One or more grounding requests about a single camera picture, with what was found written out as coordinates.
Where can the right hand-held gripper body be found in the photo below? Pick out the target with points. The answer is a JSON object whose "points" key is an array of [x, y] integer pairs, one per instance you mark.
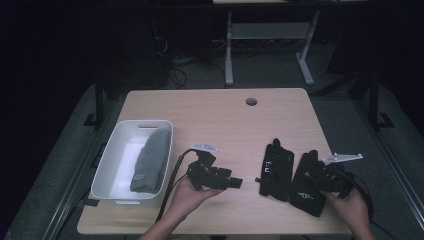
{"points": [[336, 180]]}

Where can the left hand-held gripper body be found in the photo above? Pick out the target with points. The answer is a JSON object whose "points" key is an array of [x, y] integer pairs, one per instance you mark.
{"points": [[203, 173]]}

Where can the black sports glove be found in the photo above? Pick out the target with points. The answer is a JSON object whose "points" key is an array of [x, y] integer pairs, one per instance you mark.
{"points": [[305, 198], [276, 180]]}

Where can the grey knit hat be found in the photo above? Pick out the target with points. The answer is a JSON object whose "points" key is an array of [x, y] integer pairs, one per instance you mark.
{"points": [[151, 163]]}

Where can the white plastic bin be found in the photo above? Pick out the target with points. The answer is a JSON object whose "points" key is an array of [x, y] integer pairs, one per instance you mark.
{"points": [[113, 160]]}

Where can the person's left hand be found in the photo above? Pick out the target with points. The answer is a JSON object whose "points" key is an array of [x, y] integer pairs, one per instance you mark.
{"points": [[188, 201]]}

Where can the person's right hand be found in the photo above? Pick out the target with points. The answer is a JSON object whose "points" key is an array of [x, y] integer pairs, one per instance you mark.
{"points": [[350, 210]]}

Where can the black metal stand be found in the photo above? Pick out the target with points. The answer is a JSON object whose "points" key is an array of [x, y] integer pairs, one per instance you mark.
{"points": [[99, 100], [373, 100]]}

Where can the grey metal frame rail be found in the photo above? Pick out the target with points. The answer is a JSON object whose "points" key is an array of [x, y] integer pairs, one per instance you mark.
{"points": [[393, 160], [76, 173]]}

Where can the white metal desk frame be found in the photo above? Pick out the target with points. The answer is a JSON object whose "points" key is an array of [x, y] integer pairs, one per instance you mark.
{"points": [[266, 30]]}

